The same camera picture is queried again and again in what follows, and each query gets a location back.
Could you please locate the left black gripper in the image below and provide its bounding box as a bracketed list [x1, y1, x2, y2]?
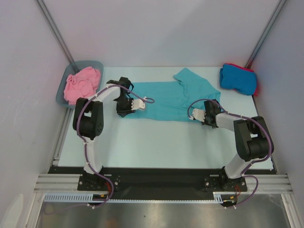
[115, 96, 136, 117]

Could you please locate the teal t shirt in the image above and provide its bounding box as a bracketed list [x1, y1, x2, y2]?
[126, 68, 220, 122]

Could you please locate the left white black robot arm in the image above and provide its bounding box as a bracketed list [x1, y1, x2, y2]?
[73, 77, 135, 190]

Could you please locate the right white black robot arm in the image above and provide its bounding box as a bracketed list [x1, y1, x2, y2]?
[202, 99, 274, 190]

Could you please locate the blue folded t shirt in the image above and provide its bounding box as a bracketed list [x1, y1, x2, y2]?
[219, 63, 257, 95]

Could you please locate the pink crumpled t shirt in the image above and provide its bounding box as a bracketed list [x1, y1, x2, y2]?
[64, 66, 101, 105]

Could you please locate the grey plastic basket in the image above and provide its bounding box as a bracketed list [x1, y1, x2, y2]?
[56, 60, 104, 109]

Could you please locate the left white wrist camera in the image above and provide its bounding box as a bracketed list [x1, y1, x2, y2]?
[131, 97, 147, 111]

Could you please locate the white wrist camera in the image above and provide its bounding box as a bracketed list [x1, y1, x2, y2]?
[189, 108, 206, 122]
[131, 97, 147, 111]

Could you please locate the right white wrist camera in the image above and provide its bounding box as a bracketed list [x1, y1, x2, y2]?
[189, 108, 206, 122]

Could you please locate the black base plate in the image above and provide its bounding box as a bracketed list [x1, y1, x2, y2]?
[48, 166, 276, 200]

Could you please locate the grey slotted cable duct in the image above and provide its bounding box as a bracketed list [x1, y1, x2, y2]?
[44, 193, 233, 204]

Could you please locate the aluminium frame rail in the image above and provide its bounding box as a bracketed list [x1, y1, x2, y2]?
[35, 174, 293, 194]

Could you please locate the right corner aluminium post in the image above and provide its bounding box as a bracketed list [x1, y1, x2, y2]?
[245, 0, 289, 69]

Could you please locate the corner aluminium post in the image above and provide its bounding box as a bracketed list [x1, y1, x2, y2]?
[35, 0, 74, 64]
[245, 0, 289, 69]

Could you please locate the left corner aluminium post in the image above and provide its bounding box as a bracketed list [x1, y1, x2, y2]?
[35, 0, 74, 64]

